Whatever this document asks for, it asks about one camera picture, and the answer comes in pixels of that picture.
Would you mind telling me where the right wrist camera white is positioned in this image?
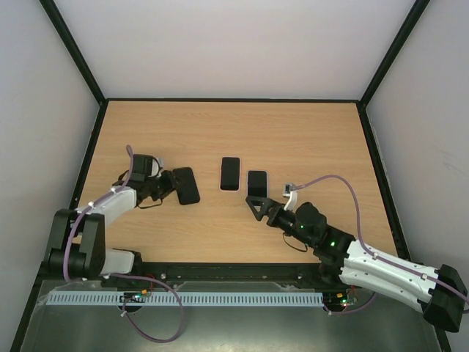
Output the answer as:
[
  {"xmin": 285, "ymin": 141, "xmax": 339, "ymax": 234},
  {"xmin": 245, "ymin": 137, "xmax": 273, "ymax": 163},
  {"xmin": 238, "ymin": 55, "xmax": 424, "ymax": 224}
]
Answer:
[{"xmin": 283, "ymin": 183, "xmax": 298, "ymax": 211}]

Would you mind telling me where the black enclosure frame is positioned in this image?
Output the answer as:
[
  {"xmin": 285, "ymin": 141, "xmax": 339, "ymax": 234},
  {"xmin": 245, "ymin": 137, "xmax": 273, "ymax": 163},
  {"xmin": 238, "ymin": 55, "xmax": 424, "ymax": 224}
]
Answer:
[{"xmin": 7, "ymin": 0, "xmax": 454, "ymax": 352}]

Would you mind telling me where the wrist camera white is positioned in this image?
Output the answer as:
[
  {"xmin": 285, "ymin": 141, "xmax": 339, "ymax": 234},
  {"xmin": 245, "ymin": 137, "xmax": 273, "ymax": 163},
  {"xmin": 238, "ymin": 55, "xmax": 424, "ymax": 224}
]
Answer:
[
  {"xmin": 283, "ymin": 183, "xmax": 298, "ymax": 211},
  {"xmin": 149, "ymin": 157, "xmax": 164, "ymax": 177}
]

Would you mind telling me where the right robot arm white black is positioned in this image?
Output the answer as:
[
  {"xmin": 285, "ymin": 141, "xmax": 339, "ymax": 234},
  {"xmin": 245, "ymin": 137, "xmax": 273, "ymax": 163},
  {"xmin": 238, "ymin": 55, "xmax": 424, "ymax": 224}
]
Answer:
[{"xmin": 245, "ymin": 196, "xmax": 468, "ymax": 333}]

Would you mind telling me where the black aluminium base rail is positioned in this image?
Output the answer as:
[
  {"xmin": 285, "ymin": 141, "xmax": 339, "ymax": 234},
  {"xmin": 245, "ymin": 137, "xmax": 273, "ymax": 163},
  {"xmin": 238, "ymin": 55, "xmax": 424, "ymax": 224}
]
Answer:
[{"xmin": 38, "ymin": 259, "xmax": 426, "ymax": 290}]

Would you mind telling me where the black phone case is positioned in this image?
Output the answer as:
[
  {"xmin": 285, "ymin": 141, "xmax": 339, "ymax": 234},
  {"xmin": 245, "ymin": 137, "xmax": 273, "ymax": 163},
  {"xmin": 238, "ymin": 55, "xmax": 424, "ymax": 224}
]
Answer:
[{"xmin": 173, "ymin": 166, "xmax": 201, "ymax": 205}]

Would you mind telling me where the white slotted cable duct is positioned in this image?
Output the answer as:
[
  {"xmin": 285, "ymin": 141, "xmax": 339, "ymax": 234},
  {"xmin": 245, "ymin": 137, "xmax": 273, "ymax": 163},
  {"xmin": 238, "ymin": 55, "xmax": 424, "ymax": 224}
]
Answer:
[{"xmin": 45, "ymin": 291, "xmax": 323, "ymax": 307}]

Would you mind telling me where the pink phone case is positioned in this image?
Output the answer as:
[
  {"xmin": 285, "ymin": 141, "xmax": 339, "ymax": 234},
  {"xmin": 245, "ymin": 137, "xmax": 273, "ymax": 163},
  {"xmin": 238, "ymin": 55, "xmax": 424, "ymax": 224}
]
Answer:
[{"xmin": 218, "ymin": 156, "xmax": 243, "ymax": 192}]

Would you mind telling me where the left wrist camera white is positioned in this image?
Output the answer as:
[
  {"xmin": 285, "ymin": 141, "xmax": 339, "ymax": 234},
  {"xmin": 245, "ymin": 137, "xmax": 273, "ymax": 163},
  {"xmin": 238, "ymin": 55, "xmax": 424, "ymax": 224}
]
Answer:
[{"xmin": 149, "ymin": 157, "xmax": 164, "ymax": 177}]

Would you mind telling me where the lilac magsafe phone case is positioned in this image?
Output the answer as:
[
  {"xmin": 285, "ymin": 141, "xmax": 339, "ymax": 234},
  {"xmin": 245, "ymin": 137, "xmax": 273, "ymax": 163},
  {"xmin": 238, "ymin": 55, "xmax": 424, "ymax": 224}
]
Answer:
[{"xmin": 245, "ymin": 169, "xmax": 270, "ymax": 199}]

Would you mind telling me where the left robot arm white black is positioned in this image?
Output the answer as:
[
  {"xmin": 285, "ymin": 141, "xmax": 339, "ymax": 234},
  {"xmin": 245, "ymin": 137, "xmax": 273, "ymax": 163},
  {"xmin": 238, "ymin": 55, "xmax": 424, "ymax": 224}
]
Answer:
[{"xmin": 43, "ymin": 154, "xmax": 180, "ymax": 281}]

